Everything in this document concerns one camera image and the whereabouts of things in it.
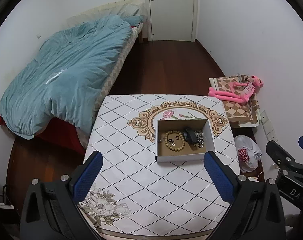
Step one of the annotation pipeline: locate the chunky silver chain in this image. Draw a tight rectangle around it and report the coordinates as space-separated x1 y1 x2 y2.
194 130 205 148

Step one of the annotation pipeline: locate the white plastic bag red print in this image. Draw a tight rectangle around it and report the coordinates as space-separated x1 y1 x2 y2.
235 135 262 173

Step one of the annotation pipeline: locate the white cardboard box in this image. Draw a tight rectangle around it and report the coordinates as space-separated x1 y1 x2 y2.
155 119 216 163

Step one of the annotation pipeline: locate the black fitness band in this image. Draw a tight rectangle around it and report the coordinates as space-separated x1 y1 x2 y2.
183 127 198 145

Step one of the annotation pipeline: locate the white power strip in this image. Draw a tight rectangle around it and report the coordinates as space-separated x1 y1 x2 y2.
260 111 278 142

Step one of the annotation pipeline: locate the pink panther plush toy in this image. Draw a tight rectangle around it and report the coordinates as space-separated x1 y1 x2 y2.
208 75 264 105

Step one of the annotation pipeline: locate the bed with patterned mattress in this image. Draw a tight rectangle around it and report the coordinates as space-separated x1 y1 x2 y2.
0 0 146 154

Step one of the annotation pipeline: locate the teal blanket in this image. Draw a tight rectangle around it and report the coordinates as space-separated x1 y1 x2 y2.
0 15 144 139

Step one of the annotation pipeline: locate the white door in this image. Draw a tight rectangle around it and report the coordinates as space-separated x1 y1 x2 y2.
145 0 198 42

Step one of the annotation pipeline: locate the wooden bead bracelet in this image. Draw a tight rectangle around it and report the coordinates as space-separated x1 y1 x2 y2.
163 130 187 152

